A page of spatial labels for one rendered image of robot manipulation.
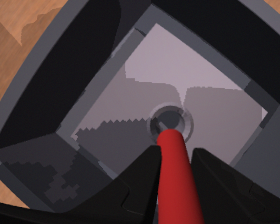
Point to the red peg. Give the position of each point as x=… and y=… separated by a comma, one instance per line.
x=178, y=198

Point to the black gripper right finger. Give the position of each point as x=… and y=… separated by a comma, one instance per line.
x=228, y=197

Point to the dark grey open box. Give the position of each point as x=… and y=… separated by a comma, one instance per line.
x=84, y=47

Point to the grey square plate with hole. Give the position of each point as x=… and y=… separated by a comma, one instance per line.
x=165, y=74

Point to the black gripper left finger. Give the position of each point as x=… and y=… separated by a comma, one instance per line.
x=130, y=199

